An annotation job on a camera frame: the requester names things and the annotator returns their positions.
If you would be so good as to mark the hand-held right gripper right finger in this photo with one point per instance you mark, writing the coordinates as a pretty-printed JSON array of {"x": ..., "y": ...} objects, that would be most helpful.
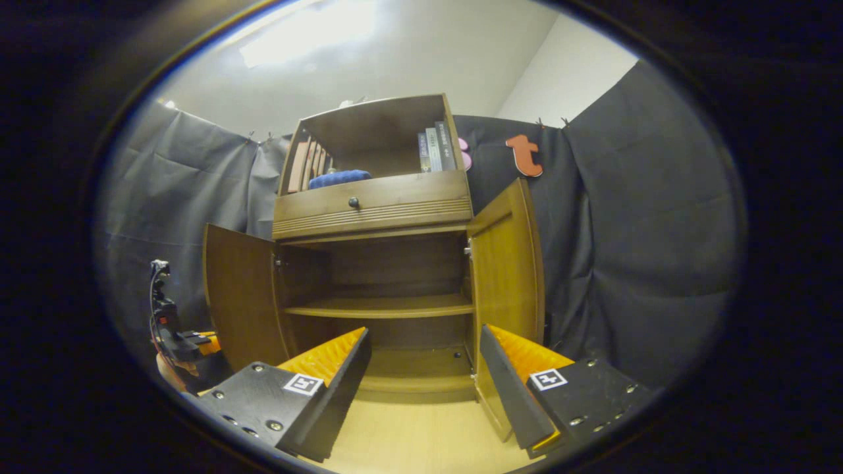
[{"x": 510, "y": 395}]

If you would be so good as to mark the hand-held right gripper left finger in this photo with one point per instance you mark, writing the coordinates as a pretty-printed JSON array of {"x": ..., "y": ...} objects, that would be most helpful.
[{"x": 342, "y": 395}]

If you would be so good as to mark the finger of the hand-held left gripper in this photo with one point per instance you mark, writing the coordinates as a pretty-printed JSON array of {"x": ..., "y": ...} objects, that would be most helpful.
[{"x": 213, "y": 345}]

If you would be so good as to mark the wooden shoe cabinet door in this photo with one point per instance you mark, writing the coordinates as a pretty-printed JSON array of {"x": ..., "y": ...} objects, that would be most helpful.
[
  {"x": 504, "y": 276},
  {"x": 244, "y": 296}
]

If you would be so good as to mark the wooden double-door shoe cabinet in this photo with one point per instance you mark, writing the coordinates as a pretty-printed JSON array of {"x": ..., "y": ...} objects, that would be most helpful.
[{"x": 375, "y": 128}]

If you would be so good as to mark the wooden inner shelf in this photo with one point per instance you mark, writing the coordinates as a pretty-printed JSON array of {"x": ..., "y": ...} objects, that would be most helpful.
[{"x": 382, "y": 306}]

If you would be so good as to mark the blue folded towel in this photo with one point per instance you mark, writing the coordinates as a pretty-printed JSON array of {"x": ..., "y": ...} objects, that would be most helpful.
[{"x": 339, "y": 178}]

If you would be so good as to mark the wooden drawer with black knob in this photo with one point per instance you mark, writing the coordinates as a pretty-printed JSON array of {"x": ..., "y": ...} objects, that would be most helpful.
[{"x": 408, "y": 194}]

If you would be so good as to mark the black backdrop cloth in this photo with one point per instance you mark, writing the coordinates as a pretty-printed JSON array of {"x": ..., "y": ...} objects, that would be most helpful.
[{"x": 658, "y": 230}]

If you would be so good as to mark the book with colourful cover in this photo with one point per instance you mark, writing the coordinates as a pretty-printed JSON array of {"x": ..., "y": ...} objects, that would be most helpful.
[{"x": 423, "y": 155}]

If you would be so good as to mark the book with white spine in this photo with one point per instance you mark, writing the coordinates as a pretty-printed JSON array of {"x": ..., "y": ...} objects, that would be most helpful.
[{"x": 434, "y": 150}]

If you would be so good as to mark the book with dark spine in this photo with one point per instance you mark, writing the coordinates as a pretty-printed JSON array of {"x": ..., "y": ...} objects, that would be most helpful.
[{"x": 446, "y": 146}]

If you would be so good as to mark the small white object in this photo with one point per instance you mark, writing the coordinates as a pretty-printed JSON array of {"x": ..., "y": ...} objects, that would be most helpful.
[{"x": 348, "y": 103}]

